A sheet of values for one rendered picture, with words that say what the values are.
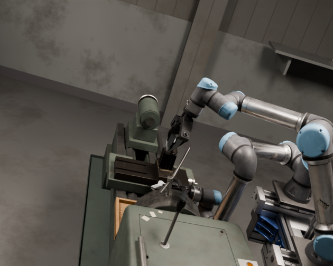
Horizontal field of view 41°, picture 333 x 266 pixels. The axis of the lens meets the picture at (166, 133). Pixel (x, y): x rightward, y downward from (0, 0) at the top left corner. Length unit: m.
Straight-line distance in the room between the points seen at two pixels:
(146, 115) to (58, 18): 2.89
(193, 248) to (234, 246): 0.18
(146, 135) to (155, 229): 1.39
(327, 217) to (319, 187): 0.12
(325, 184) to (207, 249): 0.51
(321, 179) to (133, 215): 0.71
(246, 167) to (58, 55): 3.94
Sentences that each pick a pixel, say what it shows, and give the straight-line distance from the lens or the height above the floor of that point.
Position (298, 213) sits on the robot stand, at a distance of 2.48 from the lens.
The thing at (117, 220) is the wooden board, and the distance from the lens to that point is 2.22.
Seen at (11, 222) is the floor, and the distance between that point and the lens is 3.52.
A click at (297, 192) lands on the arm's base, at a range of 2.42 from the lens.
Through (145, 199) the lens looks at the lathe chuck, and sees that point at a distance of 1.92.
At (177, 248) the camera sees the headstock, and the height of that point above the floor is 1.26.
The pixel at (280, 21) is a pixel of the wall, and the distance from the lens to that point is 5.48.
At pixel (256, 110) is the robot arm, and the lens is 1.91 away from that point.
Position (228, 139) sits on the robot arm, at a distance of 2.16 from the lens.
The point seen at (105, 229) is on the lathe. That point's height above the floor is 0.54.
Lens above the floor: 2.23
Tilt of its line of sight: 24 degrees down
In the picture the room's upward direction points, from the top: 18 degrees clockwise
